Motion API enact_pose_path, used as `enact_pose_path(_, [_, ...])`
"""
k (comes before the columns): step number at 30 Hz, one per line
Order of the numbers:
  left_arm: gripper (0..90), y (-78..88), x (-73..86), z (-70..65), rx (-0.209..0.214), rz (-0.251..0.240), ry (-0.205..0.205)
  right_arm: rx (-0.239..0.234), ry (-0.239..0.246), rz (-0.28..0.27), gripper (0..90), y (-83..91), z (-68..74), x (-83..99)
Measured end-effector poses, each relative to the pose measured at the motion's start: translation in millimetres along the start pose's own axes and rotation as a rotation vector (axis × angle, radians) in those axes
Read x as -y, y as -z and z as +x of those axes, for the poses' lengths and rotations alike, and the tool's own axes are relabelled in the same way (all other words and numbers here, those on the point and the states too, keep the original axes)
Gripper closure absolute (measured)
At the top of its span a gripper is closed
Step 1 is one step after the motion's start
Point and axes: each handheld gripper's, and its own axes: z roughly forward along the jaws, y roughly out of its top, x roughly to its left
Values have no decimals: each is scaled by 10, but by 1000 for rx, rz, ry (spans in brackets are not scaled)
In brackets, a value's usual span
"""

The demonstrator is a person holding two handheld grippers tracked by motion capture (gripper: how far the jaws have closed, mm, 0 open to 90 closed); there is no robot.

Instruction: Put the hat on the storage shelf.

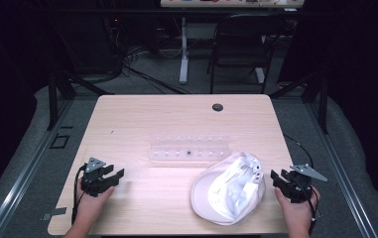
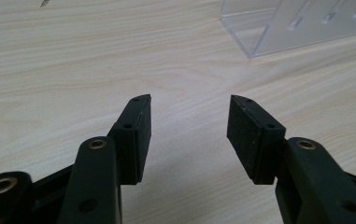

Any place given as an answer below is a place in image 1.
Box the black folding chair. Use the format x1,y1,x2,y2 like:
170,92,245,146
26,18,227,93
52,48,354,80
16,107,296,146
205,13,286,95

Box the aluminium floor rail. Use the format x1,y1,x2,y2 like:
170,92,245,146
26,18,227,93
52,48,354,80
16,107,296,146
303,101,378,238
0,98,75,238

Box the black metal frame stand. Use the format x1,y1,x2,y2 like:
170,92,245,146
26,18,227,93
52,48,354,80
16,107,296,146
46,67,115,132
269,69,330,135

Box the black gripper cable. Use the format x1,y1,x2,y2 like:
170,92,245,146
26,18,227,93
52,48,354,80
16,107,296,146
283,133,321,234
70,163,88,226

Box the person's right hand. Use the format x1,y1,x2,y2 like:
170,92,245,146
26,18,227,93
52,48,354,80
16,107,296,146
274,186,321,230

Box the white cap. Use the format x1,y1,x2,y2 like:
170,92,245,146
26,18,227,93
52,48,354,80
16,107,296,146
189,151,267,227

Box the white desk leg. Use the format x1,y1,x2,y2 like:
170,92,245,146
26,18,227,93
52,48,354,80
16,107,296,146
254,66,266,84
179,16,190,85

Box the black tape square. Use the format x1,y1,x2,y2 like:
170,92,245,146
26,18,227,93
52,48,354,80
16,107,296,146
49,132,71,150

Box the grey tape strip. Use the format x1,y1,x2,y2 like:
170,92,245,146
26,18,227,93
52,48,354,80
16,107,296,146
40,206,68,222

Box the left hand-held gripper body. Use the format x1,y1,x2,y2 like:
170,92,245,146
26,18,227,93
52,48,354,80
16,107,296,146
80,157,114,198

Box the bundle of black cables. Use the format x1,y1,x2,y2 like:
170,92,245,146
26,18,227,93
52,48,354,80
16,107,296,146
101,14,191,96

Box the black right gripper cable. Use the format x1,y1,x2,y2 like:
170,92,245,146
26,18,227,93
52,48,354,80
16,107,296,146
283,133,321,234

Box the clear acrylic rack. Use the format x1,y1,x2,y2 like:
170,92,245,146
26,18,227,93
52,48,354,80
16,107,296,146
148,133,231,164

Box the person's left hand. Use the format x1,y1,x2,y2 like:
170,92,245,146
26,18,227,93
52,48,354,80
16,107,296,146
75,179,116,223

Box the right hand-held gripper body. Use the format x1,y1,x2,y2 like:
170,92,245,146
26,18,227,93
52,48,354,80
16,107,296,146
285,163,329,204

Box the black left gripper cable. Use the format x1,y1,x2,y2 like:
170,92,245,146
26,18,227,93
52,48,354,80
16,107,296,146
70,163,88,226

